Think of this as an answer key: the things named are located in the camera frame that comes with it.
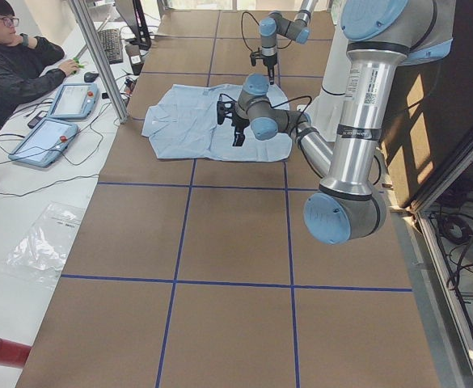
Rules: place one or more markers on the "orange black connector box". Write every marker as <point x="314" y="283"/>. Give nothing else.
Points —
<point x="129" y="85"/>

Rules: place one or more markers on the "red cylinder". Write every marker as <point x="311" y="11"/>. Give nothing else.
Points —
<point x="13" y="354"/>

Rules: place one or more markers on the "clear plastic bag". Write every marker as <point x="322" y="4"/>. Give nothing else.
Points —
<point x="41" y="253"/>

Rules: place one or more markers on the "black panel board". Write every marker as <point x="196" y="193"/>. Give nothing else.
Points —
<point x="428" y="125"/>

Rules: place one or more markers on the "far teach pendant tablet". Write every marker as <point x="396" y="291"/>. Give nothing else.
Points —
<point x="74" y="101"/>

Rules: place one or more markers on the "aluminium frame post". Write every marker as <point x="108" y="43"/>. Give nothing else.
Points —
<point x="95" y="48"/>

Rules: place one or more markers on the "teach pendant tablet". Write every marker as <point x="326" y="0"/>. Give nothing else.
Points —
<point x="45" y="143"/>
<point x="74" y="101"/>

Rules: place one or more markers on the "white central pedestal column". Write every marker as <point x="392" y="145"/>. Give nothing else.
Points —
<point x="325" y="111"/>

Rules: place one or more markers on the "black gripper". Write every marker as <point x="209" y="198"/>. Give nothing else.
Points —
<point x="239" y="121"/>
<point x="268" y="59"/>

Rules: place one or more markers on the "near teach pendant tablet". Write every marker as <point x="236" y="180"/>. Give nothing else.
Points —
<point x="45" y="143"/>

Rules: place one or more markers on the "black keyboard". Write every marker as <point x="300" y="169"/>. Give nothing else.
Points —
<point x="111" y="42"/>

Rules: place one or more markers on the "small black phone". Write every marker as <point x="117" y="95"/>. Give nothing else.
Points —
<point x="32" y="123"/>

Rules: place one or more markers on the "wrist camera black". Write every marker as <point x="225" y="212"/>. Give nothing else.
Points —
<point x="255" y="56"/>
<point x="225" y="108"/>

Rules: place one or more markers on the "seated person in black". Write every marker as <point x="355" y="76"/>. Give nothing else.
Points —
<point x="30" y="66"/>

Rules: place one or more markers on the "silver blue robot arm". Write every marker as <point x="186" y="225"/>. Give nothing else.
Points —
<point x="274" y="25"/>
<point x="339" y="132"/>

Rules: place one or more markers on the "light blue button-up shirt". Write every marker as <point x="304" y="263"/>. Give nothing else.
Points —
<point x="184" y="125"/>

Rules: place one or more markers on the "black computer mouse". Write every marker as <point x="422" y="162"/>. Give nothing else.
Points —
<point x="90" y="77"/>

